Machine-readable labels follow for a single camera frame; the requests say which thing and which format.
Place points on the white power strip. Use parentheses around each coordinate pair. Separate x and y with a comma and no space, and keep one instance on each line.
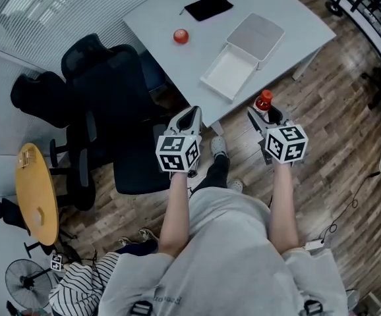
(313,245)

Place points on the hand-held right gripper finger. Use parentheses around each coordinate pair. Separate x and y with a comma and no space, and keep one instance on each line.
(258,122)
(281,117)

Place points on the red apple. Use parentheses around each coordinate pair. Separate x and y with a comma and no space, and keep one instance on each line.
(181,36)

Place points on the black fabric pouch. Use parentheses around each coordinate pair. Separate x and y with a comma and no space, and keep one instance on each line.
(208,7)

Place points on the black metal railing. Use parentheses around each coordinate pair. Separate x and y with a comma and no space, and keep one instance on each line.
(368,8)

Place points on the person's right forearm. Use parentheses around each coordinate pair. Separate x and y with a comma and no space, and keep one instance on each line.
(284,209)

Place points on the person's white shoe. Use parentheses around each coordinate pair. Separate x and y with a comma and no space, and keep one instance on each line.
(217,146)
(235,185)

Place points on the person's grey shirt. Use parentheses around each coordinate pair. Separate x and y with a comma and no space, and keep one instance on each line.
(223,258)

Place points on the red-capped bottle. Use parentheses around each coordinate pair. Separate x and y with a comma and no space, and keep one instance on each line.
(264,100)

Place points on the white box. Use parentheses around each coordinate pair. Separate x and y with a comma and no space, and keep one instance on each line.
(243,54)

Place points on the person's left forearm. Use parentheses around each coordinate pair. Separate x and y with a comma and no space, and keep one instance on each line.
(177,216)

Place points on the small pale hexagonal object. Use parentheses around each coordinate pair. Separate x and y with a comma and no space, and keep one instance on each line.
(40,216)

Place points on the person's black trousers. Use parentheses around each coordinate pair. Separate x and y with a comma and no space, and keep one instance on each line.
(215,174)

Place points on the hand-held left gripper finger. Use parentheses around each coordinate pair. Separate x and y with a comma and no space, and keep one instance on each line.
(179,122)
(198,123)

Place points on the black floor fan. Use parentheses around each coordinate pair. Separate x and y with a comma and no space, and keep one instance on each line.
(27,283)

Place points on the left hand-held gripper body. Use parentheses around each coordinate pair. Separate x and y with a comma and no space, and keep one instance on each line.
(177,153)

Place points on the person's right white shoe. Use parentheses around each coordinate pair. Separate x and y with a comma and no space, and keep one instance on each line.
(235,185)

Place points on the person's left white shoe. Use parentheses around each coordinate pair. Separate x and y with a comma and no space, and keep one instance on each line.
(217,146)

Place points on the round wooden table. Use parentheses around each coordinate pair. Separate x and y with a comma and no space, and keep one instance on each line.
(35,189)

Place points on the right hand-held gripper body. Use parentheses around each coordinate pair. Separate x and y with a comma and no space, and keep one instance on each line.
(286,143)

